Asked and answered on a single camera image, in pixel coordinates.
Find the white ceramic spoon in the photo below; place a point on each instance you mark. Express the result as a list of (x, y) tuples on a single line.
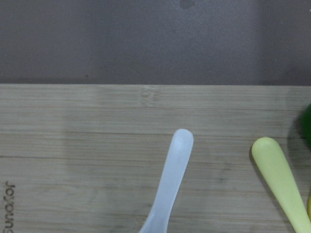
[(171, 178)]

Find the bamboo cutting board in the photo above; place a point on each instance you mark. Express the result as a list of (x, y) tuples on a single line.
[(88, 158)]

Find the green lime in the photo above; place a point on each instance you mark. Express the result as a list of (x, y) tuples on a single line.
[(306, 125)]

